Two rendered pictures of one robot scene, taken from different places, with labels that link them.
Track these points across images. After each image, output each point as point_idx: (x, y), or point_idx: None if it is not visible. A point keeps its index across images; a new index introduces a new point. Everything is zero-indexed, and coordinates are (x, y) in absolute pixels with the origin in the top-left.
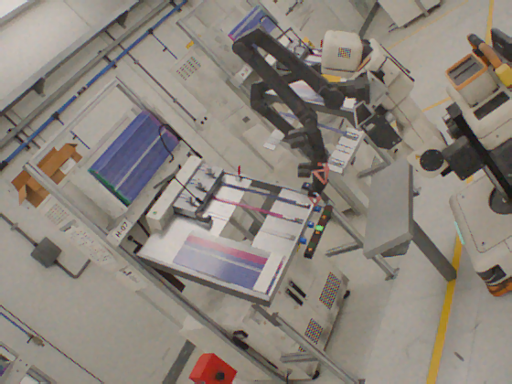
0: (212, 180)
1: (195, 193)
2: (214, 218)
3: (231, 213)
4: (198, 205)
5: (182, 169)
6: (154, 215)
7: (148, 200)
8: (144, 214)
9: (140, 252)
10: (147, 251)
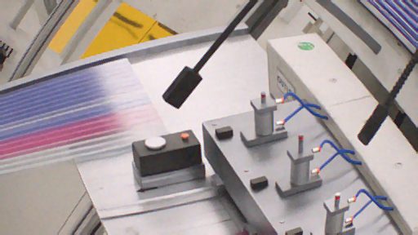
0: (286, 224)
1: (286, 161)
2: (148, 197)
3: (109, 234)
4: (216, 144)
5: (417, 164)
6: (295, 42)
7: (346, 31)
8: (390, 117)
9: (245, 37)
10: (229, 45)
